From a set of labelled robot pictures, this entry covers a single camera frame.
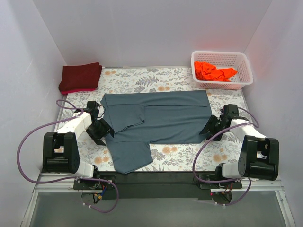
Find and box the grey blue t shirt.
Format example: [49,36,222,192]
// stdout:
[101,90,212,174]

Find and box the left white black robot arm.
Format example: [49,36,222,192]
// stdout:
[43,101,114,189]

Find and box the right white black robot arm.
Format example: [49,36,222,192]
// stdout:
[194,104,279,188]

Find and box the folded dark red shirt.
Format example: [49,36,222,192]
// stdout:
[59,62,102,94]

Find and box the crumpled orange t shirt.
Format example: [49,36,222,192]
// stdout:
[194,61,237,82]

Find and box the white plastic mesh basket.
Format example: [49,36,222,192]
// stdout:
[191,51,253,90]

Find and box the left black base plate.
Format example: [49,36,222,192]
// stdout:
[73,175,116,190]

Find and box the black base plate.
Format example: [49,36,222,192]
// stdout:
[198,174,242,191]
[73,175,116,190]

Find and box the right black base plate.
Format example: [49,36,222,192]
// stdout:
[198,174,242,191]

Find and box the aluminium front rail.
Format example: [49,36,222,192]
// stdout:
[34,178,284,194]

